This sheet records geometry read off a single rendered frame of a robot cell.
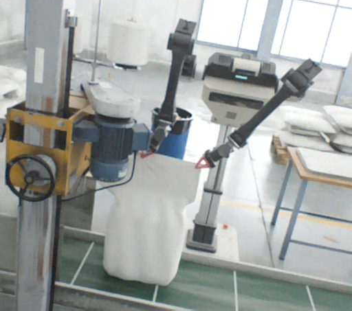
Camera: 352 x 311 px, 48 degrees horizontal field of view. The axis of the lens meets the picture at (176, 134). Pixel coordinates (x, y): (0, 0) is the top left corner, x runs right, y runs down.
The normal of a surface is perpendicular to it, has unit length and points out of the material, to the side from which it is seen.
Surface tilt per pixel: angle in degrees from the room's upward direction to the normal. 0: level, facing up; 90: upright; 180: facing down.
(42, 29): 90
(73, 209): 90
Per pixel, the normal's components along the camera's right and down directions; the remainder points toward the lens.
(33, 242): -0.10, 0.31
